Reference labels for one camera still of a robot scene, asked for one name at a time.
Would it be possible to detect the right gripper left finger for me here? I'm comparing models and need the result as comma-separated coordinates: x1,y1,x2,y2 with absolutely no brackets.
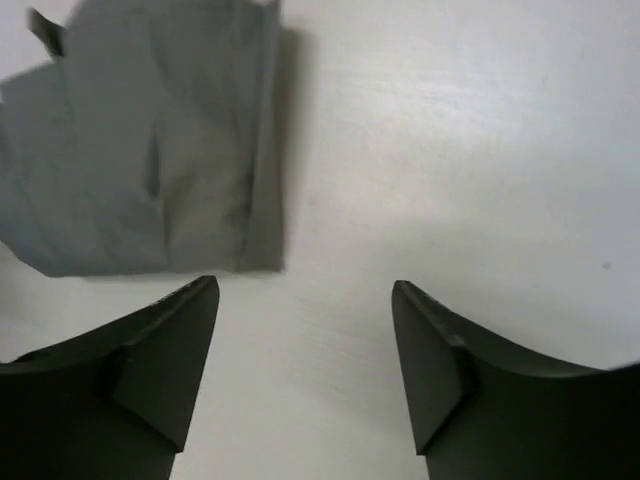
1,276,220,479

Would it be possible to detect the grey pleated skirt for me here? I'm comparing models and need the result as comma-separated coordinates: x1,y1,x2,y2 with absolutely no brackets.
1,1,284,278

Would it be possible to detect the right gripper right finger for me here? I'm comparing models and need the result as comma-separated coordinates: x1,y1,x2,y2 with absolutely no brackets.
392,280,639,480

